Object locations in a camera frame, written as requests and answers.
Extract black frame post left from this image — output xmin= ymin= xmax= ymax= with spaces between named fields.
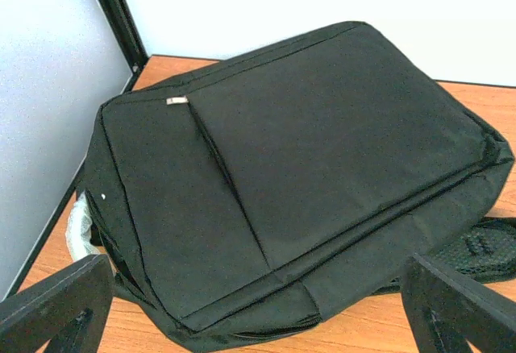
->
xmin=98 ymin=0 xmax=148 ymax=74

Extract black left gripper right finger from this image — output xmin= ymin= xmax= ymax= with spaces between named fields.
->
xmin=402 ymin=254 xmax=515 ymax=352

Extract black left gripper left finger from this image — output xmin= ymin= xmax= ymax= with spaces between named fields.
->
xmin=1 ymin=255 xmax=114 ymax=352

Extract black student backpack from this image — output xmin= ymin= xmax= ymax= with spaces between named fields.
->
xmin=82 ymin=22 xmax=514 ymax=352

